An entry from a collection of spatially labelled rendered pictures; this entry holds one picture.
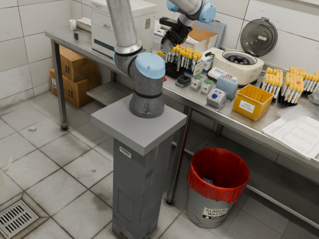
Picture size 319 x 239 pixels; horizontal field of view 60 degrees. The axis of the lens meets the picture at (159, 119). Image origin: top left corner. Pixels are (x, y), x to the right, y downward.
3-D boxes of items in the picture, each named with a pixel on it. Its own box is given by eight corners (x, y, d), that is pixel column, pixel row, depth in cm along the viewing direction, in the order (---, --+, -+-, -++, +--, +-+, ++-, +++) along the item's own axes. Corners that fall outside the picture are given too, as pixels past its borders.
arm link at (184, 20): (180, 9, 126) (189, 7, 132) (174, 17, 129) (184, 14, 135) (191, 22, 125) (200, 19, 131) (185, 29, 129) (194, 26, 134)
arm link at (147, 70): (144, 98, 107) (147, 66, 100) (126, 83, 116) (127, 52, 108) (168, 91, 114) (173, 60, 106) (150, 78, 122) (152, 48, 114)
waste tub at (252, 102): (230, 110, 134) (236, 92, 129) (243, 100, 143) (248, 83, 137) (256, 122, 128) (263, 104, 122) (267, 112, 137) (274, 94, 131)
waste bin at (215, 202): (166, 211, 187) (176, 164, 161) (195, 180, 212) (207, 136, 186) (215, 246, 170) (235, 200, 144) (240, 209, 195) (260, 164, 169)
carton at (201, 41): (159, 53, 181) (162, 31, 172) (183, 44, 200) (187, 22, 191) (191, 67, 170) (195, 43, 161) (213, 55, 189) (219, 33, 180)
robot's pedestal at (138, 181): (136, 251, 162) (148, 137, 111) (111, 230, 171) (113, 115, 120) (156, 228, 176) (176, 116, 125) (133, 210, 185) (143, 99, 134)
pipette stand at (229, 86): (212, 95, 144) (216, 78, 139) (218, 90, 149) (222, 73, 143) (229, 102, 140) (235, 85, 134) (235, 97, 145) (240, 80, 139)
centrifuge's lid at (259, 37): (247, 12, 161) (254, 13, 167) (233, 53, 174) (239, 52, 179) (281, 23, 149) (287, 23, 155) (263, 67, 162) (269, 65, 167)
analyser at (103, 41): (91, 48, 175) (89, -2, 158) (121, 39, 194) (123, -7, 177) (126, 65, 162) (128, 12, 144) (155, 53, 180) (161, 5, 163)
